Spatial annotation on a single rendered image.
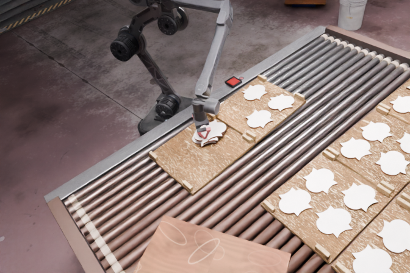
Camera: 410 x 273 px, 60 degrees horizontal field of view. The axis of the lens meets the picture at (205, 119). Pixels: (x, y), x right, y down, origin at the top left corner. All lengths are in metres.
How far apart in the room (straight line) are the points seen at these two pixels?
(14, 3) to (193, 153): 4.78
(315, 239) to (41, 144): 2.82
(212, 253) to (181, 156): 0.60
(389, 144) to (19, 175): 2.90
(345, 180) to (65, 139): 2.66
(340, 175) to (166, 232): 0.79
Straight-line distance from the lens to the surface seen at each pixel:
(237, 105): 2.00
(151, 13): 2.64
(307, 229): 1.52
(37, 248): 2.98
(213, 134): 1.78
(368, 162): 1.77
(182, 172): 1.72
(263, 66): 2.33
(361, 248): 1.52
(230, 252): 1.35
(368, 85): 2.21
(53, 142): 3.67
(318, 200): 1.60
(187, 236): 1.40
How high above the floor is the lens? 2.25
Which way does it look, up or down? 42 degrees down
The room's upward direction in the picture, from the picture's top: 10 degrees counter-clockwise
